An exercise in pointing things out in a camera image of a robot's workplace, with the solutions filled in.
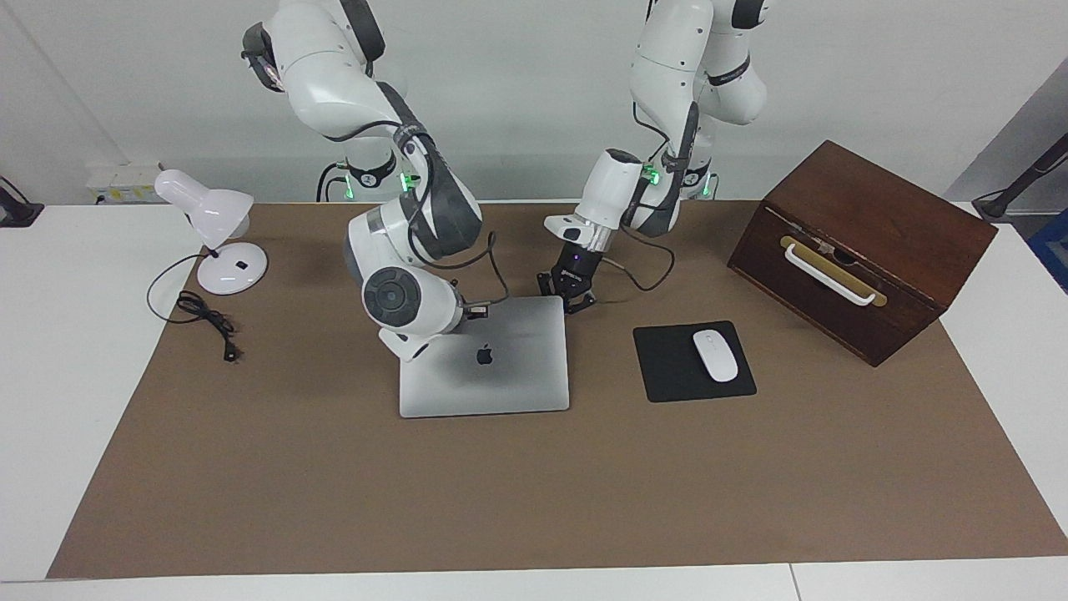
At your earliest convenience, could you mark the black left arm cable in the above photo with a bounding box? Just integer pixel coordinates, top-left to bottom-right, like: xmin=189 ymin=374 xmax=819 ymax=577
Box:
xmin=602 ymin=100 xmax=702 ymax=293

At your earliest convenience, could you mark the blue crate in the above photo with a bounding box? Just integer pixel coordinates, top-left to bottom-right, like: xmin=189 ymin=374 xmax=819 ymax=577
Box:
xmin=1028 ymin=209 xmax=1068 ymax=295

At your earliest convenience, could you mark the white desk lamp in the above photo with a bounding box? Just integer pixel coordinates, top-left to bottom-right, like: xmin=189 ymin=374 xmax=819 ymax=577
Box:
xmin=154 ymin=169 xmax=270 ymax=295

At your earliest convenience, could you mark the black lamp power cable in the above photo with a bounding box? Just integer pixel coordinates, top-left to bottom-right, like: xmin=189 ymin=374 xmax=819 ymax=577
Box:
xmin=147 ymin=253 xmax=243 ymax=364

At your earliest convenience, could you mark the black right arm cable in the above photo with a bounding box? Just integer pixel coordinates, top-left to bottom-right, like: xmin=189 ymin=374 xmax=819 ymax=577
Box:
xmin=321 ymin=121 xmax=511 ymax=316

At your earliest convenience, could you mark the black mouse pad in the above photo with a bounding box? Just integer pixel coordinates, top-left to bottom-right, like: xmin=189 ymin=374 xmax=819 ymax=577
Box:
xmin=632 ymin=321 xmax=758 ymax=404

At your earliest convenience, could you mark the brass handle plate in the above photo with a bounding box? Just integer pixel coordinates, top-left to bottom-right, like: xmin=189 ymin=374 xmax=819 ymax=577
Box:
xmin=780 ymin=235 xmax=888 ymax=308

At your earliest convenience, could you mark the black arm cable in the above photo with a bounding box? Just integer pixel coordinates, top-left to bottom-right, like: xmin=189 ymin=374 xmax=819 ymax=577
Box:
xmin=321 ymin=121 xmax=511 ymax=316
xmin=602 ymin=100 xmax=702 ymax=293

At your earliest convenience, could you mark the white box handle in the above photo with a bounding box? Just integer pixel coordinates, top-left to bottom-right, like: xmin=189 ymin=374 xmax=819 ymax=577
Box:
xmin=784 ymin=244 xmax=877 ymax=306

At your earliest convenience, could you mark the brown table mat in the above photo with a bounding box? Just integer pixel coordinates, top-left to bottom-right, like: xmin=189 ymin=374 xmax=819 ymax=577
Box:
xmin=46 ymin=199 xmax=1068 ymax=579

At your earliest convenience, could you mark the white power strip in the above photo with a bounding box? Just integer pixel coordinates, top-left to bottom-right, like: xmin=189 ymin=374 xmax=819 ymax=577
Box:
xmin=86 ymin=163 xmax=164 ymax=205

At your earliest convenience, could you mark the white computer mouse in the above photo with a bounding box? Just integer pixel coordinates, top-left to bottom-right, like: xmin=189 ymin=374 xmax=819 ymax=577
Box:
xmin=692 ymin=330 xmax=740 ymax=383

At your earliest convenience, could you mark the dark brown wooden box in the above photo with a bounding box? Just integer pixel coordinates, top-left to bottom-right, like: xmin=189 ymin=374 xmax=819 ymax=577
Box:
xmin=727 ymin=139 xmax=999 ymax=368

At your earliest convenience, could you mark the black stand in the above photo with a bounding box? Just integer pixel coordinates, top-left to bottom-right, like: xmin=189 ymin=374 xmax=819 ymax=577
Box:
xmin=972 ymin=134 xmax=1068 ymax=222

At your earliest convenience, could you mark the grey aluminium laptop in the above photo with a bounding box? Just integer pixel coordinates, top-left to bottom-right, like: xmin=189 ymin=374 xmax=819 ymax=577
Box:
xmin=398 ymin=295 xmax=572 ymax=419

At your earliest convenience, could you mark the black clamp mount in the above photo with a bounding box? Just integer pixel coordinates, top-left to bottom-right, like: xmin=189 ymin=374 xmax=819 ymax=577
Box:
xmin=0 ymin=175 xmax=44 ymax=228

